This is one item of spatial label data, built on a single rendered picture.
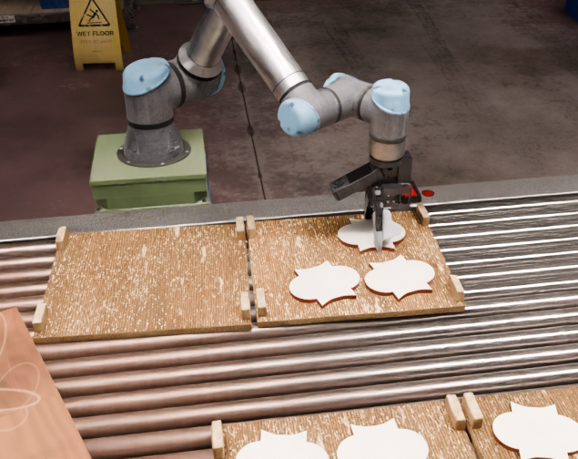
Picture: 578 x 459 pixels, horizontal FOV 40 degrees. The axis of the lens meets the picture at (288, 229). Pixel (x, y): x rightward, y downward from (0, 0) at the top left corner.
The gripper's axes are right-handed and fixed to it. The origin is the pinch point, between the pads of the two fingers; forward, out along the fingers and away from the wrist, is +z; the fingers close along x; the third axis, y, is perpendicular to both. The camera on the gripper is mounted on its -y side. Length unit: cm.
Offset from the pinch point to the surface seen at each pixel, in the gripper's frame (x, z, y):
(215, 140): 230, 95, -32
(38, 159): 221, 96, -122
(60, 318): -20, 1, -65
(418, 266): -13.4, -0.6, 7.3
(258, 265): -7.6, 0.7, -25.6
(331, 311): -24.4, 0.5, -12.5
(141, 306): -18, 1, -49
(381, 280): -17.0, -0.6, -1.2
